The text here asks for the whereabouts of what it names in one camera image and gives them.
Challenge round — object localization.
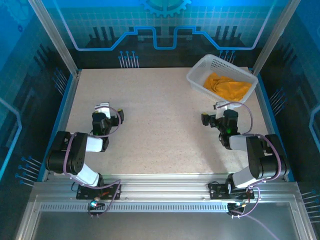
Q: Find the yellow t-shirt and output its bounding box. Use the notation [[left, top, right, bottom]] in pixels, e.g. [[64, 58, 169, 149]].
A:
[[203, 71, 253, 103]]

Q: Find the white plastic basket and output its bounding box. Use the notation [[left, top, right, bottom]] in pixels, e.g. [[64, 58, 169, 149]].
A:
[[186, 54, 259, 104]]

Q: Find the small LED circuit board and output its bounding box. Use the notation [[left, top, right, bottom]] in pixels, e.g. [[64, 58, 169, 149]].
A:
[[88, 198, 106, 210], [227, 200, 248, 211]]

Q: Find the grey metal lower tray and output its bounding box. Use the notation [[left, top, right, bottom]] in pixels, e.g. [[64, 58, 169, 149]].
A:
[[14, 194, 319, 240]]

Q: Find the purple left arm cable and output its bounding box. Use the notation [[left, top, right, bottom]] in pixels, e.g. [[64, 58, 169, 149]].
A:
[[62, 106, 123, 219]]

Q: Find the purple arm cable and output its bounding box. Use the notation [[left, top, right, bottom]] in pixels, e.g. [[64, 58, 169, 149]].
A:
[[216, 100, 282, 218], [62, 106, 123, 219]]

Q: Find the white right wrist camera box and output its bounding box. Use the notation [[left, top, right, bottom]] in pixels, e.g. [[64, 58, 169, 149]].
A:
[[213, 100, 236, 119]]

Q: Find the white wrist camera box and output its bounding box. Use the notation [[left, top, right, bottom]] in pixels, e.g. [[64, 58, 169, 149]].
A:
[[94, 101, 112, 119], [213, 100, 236, 119]]

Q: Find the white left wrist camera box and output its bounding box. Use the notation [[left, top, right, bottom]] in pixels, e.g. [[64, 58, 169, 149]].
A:
[[94, 101, 112, 119]]

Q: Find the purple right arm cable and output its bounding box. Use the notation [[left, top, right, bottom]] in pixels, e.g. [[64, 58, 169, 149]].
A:
[[216, 100, 282, 218]]

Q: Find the aluminium side rail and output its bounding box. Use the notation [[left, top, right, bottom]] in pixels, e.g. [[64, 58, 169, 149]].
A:
[[41, 69, 82, 182], [253, 71, 296, 182]]

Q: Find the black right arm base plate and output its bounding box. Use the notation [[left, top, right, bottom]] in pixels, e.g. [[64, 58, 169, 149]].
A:
[[208, 181, 255, 201]]

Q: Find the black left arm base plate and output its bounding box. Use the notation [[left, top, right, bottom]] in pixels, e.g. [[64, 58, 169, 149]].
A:
[[76, 183, 123, 201]]

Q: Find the aluminium mounting rail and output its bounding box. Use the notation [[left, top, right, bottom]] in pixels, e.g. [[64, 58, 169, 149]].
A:
[[33, 173, 301, 204]]

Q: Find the slotted grey cable duct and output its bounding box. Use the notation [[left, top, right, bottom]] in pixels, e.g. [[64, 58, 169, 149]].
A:
[[39, 201, 231, 214]]

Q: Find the aluminium frame post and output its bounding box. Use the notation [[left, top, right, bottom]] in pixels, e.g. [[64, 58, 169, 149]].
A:
[[251, 0, 301, 76], [27, 0, 82, 76]]

